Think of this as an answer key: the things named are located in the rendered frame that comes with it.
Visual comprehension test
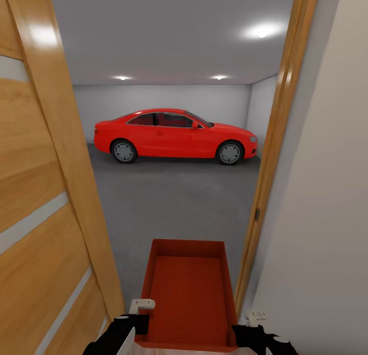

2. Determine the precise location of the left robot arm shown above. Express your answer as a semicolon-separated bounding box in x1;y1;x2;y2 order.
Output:
82;298;155;355

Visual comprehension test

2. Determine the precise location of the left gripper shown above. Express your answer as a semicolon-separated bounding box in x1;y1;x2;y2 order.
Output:
122;314;150;335

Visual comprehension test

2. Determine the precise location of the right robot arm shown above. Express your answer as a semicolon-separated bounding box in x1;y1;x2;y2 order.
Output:
232;310;299;355

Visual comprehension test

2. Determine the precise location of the storage box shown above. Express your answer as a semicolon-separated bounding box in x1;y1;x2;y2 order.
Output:
134;239;239;353

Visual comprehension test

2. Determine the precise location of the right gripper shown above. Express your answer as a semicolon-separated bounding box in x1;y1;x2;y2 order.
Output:
232;325;264;354

